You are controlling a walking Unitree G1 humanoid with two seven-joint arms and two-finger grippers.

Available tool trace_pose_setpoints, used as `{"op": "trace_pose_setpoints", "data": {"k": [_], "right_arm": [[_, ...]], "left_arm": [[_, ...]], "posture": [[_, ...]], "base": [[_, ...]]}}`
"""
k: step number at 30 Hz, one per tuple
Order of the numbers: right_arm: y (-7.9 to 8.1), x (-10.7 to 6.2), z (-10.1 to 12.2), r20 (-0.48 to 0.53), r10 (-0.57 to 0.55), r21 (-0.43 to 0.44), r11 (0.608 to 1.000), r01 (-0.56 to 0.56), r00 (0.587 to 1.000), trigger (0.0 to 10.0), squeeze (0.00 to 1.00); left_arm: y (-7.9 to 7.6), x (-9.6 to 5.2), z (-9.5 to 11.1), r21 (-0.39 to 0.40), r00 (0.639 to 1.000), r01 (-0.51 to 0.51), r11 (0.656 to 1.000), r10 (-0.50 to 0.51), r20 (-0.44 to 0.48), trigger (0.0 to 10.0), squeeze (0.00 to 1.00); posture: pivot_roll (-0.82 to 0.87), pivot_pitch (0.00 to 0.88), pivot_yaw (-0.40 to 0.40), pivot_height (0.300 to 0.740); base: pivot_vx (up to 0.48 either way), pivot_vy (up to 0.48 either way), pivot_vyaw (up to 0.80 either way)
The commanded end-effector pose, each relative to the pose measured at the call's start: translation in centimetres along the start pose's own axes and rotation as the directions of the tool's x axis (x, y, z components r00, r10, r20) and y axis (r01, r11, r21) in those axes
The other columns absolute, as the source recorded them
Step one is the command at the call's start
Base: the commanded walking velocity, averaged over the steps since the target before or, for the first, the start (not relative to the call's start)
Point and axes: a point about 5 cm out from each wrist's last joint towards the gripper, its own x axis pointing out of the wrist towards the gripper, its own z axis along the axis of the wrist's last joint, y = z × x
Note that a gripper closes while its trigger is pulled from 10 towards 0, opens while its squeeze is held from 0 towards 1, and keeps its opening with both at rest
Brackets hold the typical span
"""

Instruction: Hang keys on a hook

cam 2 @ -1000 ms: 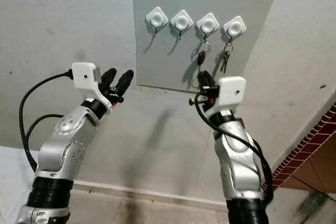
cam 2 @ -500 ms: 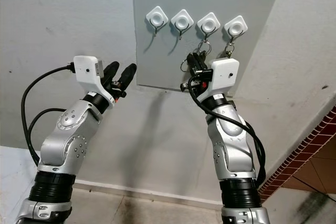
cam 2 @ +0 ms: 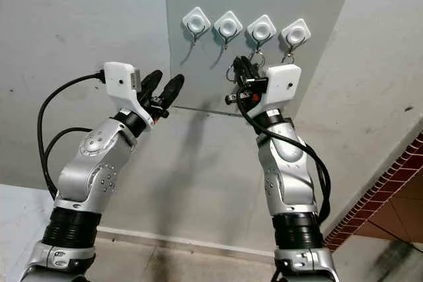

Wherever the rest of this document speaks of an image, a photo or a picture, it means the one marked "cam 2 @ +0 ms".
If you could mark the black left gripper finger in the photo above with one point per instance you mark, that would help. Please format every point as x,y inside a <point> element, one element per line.
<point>173,89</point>
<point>151,82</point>

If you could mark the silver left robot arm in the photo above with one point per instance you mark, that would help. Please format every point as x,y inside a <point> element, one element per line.
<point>92,163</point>

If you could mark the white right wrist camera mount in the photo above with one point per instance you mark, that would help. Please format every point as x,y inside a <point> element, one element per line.
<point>284,87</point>

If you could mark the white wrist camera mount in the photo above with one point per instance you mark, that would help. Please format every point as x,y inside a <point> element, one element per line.
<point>120,78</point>
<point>284,87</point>

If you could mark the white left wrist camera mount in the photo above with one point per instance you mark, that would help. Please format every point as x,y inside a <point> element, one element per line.
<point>120,78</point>

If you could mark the white square wall hook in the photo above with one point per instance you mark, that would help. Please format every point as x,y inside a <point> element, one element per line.
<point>197,22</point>
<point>296,33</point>
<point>229,26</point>
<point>261,30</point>

